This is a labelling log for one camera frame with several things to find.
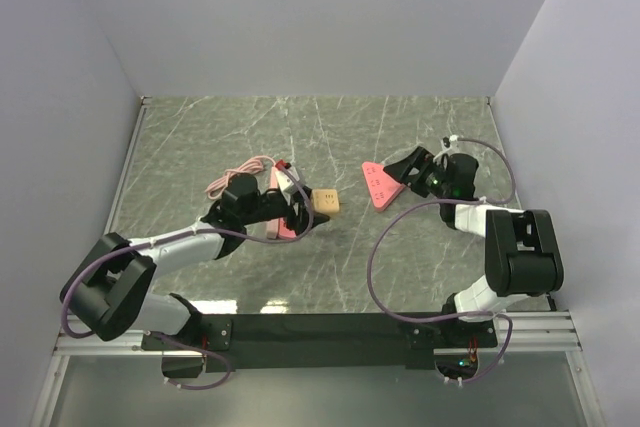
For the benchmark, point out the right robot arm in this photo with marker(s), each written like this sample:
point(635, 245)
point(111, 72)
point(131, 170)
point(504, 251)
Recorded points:
point(521, 253)

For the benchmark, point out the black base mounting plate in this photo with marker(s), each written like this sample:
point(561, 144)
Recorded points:
point(267, 341)

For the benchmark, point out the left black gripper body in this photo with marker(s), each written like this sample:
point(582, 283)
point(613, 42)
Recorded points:
point(269, 206)

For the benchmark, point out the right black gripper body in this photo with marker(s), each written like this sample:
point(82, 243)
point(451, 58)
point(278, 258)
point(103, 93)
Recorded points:
point(435, 181)

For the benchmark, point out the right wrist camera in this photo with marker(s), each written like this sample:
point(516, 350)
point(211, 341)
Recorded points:
point(450, 143)

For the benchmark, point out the pink long power strip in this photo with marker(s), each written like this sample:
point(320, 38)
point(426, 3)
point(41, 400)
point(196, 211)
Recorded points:
point(272, 224)

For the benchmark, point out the wooden cube block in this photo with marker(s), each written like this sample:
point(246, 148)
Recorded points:
point(325, 202)

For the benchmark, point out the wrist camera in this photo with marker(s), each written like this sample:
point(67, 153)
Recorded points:
point(288, 179)
point(450, 143)

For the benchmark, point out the pink triangular plug adapter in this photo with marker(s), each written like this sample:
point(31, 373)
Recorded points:
point(284, 234)

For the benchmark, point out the pink triangular power strip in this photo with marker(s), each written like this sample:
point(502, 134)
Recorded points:
point(382, 188)

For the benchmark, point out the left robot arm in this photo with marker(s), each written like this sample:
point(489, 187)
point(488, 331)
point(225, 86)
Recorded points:
point(110, 290)

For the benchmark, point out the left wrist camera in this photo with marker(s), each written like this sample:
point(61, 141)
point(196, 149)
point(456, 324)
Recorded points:
point(288, 179)

